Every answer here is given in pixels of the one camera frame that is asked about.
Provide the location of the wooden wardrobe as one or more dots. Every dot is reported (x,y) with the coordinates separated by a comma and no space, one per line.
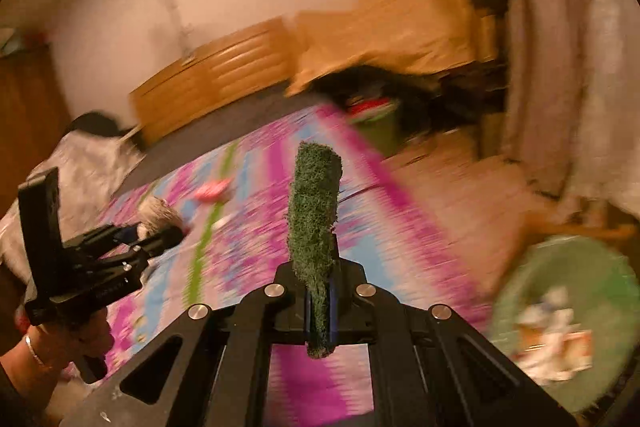
(27,107)

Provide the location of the grey fuzzy sock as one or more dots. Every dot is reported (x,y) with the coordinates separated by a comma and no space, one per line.
(159,213)

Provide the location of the red cardboard box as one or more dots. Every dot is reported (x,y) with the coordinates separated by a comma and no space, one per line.
(212,191)

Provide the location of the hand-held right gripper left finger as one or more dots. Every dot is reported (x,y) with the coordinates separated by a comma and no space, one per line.
(292,307)

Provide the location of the wooden headboard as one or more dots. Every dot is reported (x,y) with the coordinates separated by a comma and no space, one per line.
(215,77)

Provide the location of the floral bed sheet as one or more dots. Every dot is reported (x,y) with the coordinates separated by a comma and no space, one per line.
(240,227)

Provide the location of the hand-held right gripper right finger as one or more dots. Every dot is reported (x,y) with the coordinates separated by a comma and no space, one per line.
(345,312)

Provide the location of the person's left forearm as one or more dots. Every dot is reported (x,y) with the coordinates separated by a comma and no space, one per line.
(25,387)

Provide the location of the dark wooden cabinet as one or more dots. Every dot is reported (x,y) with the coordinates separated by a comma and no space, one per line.
(492,67)

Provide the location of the orange white paper carton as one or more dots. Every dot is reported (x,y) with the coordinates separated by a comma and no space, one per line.
(565,349)

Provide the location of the beige curtain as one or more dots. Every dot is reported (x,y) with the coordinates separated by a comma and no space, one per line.
(555,57)

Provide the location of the silver plastic bag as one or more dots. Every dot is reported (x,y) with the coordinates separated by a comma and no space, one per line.
(75,172)

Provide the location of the person's left hand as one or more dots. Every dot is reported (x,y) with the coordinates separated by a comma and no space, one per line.
(60,341)

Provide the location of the green bucket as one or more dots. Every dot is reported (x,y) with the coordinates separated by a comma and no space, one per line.
(382,129)

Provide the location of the yellow brown blanket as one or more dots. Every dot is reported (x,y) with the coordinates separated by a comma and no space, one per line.
(400,22)

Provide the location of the white pole stand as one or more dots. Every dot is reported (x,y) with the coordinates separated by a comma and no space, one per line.
(175,17)

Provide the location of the black cloth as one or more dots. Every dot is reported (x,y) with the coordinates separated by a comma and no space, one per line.
(97,123)

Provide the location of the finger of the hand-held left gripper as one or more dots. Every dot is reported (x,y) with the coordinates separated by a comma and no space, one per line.
(162,239)
(100,236)

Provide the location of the green trash basket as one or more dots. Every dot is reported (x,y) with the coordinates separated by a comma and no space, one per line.
(605,287)

